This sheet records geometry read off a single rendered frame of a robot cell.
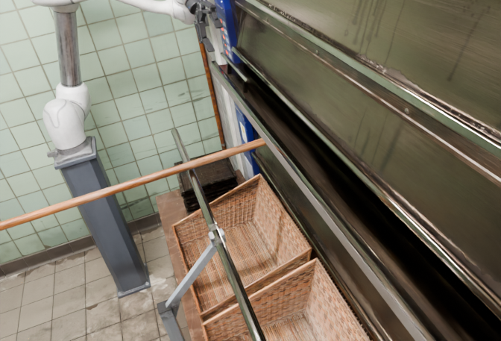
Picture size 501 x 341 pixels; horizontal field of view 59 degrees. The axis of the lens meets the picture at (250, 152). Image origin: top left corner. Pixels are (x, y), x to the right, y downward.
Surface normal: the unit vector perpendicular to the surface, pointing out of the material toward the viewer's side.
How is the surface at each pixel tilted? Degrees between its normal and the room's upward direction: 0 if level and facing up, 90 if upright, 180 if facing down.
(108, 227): 90
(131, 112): 90
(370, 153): 70
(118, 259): 90
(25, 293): 0
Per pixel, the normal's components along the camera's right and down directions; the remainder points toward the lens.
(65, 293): -0.15, -0.83
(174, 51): 0.32, 0.48
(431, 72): -0.92, -0.01
